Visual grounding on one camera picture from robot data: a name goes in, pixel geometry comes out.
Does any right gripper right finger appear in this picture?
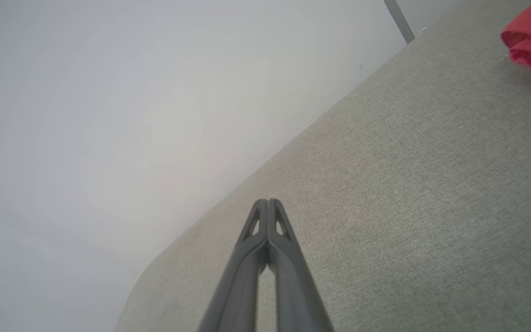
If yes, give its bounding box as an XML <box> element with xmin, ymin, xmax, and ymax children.
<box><xmin>268</xmin><ymin>198</ymin><xmax>335</xmax><ymax>332</ymax></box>

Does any grey metal bar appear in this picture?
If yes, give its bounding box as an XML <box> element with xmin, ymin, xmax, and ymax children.
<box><xmin>383</xmin><ymin>0</ymin><xmax>416</xmax><ymax>44</ymax></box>

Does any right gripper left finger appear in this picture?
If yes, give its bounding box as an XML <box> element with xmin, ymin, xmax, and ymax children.
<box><xmin>199</xmin><ymin>198</ymin><xmax>271</xmax><ymax>332</ymax></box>

